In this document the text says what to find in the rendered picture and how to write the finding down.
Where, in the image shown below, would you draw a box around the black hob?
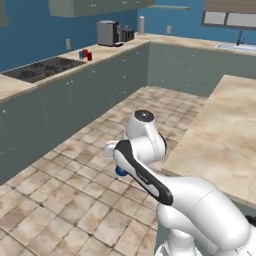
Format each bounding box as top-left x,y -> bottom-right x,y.
1,56 -> 87,84

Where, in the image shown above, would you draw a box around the white paper towel roll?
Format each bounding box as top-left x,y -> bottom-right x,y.
137,15 -> 146,35

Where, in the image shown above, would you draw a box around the grey-green wall shelf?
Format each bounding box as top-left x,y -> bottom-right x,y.
146,4 -> 192,11

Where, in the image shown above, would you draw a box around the grey-green wall cupboards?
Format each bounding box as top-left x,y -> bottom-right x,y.
48,0 -> 156,19

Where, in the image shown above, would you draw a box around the black tap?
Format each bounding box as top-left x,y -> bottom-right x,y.
236,30 -> 246,47

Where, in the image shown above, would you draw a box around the grey coffee machine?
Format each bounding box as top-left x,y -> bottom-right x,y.
96,20 -> 124,48

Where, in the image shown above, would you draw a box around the window with blind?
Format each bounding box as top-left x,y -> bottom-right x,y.
201,0 -> 256,30

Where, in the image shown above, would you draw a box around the white sink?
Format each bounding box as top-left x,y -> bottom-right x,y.
214,41 -> 256,53

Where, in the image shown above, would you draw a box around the grey-green cupboard run with hob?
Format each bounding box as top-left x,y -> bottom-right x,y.
0,42 -> 150,186

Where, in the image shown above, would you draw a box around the black toaster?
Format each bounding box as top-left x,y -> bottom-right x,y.
120,27 -> 136,43

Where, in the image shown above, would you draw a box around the grey-green cupboard run with sink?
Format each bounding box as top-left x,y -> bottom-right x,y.
147,41 -> 256,99

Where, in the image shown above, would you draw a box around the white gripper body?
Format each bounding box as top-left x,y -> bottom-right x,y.
102,140 -> 119,159

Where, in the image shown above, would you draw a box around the grey-green wall cupboard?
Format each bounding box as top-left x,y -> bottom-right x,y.
0,0 -> 10,28

